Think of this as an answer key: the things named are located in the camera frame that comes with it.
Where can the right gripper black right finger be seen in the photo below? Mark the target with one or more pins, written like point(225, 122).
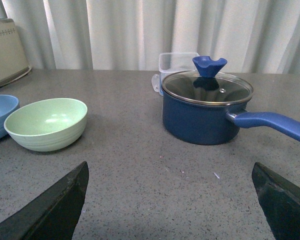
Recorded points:
point(279, 200)

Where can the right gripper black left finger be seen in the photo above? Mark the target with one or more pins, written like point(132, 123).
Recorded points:
point(54, 214)

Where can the green bowl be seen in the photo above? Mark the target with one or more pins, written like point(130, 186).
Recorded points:
point(48, 125)

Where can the blue saucepan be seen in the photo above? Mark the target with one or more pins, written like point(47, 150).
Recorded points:
point(215, 125)

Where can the glass lid with blue knob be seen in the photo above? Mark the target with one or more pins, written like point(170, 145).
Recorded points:
point(206, 85)

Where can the cream two-slot toaster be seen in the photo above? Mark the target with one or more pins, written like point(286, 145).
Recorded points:
point(13, 62)

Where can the clear plastic container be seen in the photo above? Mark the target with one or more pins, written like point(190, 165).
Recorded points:
point(172, 62)

